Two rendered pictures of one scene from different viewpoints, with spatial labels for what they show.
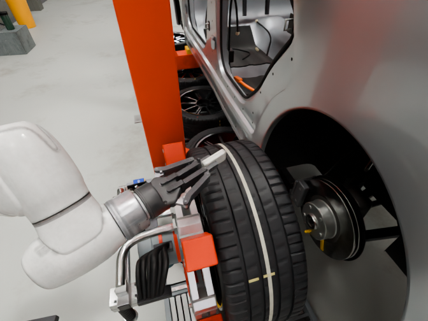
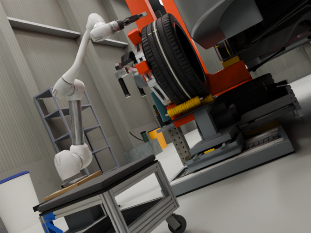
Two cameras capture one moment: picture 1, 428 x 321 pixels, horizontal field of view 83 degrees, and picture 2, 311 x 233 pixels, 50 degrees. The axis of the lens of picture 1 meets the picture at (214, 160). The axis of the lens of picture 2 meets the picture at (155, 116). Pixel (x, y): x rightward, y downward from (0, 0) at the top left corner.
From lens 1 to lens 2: 2.42 m
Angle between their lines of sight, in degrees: 55
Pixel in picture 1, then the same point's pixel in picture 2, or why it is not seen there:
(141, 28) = (137, 11)
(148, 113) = not seen: hidden behind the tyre
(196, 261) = (130, 33)
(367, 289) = not seen: outside the picture
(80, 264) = (99, 29)
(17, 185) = (91, 19)
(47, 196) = (95, 19)
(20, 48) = (151, 152)
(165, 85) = not seen: hidden behind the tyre
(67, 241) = (97, 25)
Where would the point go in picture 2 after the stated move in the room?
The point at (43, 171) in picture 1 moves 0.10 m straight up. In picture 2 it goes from (96, 15) to (90, 4)
